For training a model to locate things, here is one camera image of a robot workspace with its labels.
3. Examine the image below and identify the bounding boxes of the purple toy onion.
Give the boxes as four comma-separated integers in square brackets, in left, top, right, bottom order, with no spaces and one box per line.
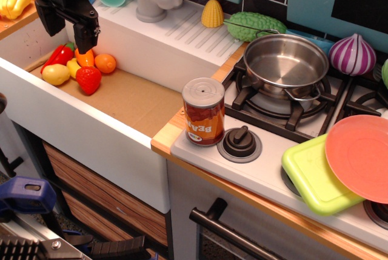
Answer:
[329,33,376,76]

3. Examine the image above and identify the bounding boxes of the blue plastic bowl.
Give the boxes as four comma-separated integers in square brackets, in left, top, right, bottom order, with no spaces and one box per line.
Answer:
[286,28,334,56]

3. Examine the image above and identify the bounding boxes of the yellow toy corn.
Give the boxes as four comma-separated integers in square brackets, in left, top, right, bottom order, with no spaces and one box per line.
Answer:
[201,0,224,28]

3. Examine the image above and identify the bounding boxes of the yellow toy potato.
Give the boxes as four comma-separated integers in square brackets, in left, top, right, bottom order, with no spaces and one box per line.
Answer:
[42,64,70,86]

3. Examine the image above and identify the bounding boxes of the brown toy beans can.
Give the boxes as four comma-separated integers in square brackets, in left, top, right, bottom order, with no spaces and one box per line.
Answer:
[182,78,225,147]

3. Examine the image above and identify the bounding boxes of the orange toy carrot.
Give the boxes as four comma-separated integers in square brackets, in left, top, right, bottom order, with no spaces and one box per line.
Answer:
[75,49,95,67]

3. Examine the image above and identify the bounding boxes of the black stove grate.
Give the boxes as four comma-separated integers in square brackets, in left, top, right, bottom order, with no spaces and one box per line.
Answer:
[222,60,387,143]

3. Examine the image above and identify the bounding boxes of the green toy at edge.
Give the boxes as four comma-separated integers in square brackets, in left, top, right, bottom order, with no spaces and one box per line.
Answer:
[381,59,388,88]

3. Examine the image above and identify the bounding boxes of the black oven door handle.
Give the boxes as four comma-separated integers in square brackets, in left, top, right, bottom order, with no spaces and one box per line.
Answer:
[189,198,284,259]

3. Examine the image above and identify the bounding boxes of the blue clamp handle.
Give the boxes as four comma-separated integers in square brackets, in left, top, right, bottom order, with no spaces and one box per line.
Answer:
[1,176,57,214]

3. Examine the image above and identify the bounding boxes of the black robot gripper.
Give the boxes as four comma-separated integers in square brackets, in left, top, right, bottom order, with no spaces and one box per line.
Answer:
[35,0,101,54]

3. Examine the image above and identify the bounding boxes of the stainless steel pot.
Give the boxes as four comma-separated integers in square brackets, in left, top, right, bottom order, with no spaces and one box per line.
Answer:
[243,29,329,101]

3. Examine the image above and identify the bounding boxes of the green toy bitter gourd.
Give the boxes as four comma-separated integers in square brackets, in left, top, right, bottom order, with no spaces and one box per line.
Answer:
[224,12,287,42]

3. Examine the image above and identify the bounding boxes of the red toy strawberry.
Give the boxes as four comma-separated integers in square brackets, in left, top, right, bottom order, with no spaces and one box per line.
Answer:
[76,67,102,95]

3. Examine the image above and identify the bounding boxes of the small yellow toy piece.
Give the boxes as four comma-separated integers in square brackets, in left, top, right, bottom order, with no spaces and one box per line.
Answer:
[67,58,81,79]

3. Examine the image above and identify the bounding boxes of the orange toy fruit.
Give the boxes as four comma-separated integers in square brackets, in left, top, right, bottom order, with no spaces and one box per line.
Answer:
[95,54,116,74]

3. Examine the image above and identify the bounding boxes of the brown cardboard sheet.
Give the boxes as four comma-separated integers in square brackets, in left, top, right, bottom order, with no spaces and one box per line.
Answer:
[24,50,184,139]

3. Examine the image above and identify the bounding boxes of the red toy chili pepper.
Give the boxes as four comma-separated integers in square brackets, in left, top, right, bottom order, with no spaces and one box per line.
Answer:
[41,42,75,73]

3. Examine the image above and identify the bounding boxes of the black stove knob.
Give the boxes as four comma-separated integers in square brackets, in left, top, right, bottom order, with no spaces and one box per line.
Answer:
[363,200,388,230]
[217,125,263,164]

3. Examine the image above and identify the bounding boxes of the coral pink plastic plate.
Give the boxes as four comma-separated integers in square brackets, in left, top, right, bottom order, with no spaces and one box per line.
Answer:
[325,115,387,204]

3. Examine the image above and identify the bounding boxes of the wooden drawer front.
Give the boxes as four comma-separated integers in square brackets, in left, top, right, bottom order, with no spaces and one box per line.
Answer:
[43,143,168,250]

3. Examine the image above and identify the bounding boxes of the lime green plastic lid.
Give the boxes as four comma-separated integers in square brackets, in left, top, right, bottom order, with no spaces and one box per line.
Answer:
[282,134,364,216]

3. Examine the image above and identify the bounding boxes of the white toy sink basin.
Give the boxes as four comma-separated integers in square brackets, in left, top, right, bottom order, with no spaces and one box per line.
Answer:
[1,0,241,213]

